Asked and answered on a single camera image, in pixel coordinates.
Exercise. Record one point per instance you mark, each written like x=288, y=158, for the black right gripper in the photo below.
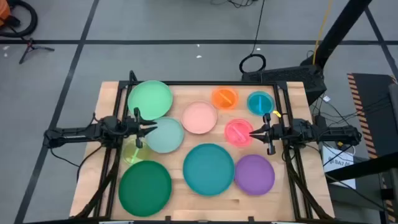
x=275, y=133

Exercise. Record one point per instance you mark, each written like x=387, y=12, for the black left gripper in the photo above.
x=132, y=127

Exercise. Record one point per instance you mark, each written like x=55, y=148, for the pale blue-grey plastic plate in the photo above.
x=168, y=138

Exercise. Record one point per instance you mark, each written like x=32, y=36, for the small transparent pink plate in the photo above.
x=234, y=132

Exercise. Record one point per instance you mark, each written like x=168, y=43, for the large light green plastic plate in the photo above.
x=149, y=96

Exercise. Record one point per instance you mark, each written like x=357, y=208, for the small transparent cyan plate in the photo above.
x=265, y=104

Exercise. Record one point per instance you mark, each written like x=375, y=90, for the small transparent yellow-green plate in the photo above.
x=130, y=155

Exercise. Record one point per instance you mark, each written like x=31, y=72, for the purple plastic plate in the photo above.
x=255, y=175

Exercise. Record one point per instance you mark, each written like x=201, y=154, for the salmon pink plastic plate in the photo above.
x=199, y=117

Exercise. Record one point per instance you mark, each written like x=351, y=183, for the small transparent orange plate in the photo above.
x=219, y=101

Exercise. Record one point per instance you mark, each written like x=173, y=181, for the large dark green plastic plate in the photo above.
x=144, y=189

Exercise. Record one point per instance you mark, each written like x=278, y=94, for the large teal plastic plate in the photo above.
x=208, y=169

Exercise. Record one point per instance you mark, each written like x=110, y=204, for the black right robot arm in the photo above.
x=326, y=133

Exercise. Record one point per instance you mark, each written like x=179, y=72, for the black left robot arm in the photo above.
x=77, y=132

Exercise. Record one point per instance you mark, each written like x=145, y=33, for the yellow tag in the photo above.
x=276, y=114

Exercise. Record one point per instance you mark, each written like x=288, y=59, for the black perforated stand base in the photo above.
x=280, y=77

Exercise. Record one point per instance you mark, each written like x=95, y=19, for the small white tag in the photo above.
x=326, y=99

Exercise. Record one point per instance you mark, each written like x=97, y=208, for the white printed box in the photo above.
x=335, y=154

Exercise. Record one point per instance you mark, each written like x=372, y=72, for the black crossbeam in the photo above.
x=373, y=166

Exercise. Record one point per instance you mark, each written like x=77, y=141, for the black hazard-striped floor mat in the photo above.
x=373, y=93

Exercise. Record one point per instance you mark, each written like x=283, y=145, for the black tripod stand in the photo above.
x=30, y=43

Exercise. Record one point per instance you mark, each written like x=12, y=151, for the orange vacuum cleaner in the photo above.
x=3, y=11

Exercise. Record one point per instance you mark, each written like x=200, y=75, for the black aluminium table frame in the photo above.
x=202, y=83

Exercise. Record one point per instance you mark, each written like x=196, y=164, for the black camera stand post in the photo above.
x=342, y=28

